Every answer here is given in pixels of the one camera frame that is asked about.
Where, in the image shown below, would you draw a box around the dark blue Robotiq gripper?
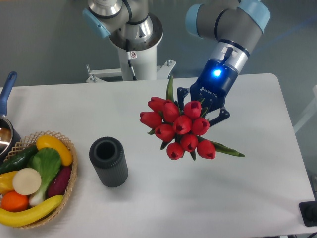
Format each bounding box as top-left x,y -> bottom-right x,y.
177,59 -> 238,126

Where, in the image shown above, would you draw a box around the red tulip bouquet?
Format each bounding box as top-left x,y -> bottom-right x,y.
140,77 -> 245,160

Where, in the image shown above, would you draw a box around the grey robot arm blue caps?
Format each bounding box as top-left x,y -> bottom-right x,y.
82,0 -> 270,126

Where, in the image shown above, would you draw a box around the dark grey ribbed vase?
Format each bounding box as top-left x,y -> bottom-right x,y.
89,137 -> 128,188

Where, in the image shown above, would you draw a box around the black device at table edge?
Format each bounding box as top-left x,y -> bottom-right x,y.
299,201 -> 317,227

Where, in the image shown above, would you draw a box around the yellow squash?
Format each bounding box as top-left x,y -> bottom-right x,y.
36,134 -> 73,166

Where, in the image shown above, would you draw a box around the green bok choy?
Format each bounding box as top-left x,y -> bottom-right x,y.
27,148 -> 61,207

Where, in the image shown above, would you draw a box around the purple sweet potato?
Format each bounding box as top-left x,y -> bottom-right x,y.
47,167 -> 71,198

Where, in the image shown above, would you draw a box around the woven wicker basket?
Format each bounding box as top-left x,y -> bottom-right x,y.
0,131 -> 78,229

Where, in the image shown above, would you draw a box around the green cucumber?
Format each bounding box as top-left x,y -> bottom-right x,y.
0,145 -> 38,174

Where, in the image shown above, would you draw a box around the white round radish slice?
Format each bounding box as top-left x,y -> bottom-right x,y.
12,168 -> 42,195

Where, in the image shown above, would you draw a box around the yellow bell pepper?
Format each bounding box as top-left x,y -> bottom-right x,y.
0,171 -> 17,194

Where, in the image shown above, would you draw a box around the orange fruit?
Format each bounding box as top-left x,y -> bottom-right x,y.
0,191 -> 29,212

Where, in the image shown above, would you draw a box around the yellow banana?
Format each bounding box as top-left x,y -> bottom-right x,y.
0,195 -> 63,228

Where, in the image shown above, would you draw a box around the white metal base bracket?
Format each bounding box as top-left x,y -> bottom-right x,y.
86,59 -> 176,83

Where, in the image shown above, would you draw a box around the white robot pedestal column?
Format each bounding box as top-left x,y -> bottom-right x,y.
117,46 -> 157,81

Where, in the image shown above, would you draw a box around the black cable on pedestal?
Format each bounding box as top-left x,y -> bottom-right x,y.
125,39 -> 138,81

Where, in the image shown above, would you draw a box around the blue handled saucepan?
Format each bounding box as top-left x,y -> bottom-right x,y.
0,71 -> 20,164

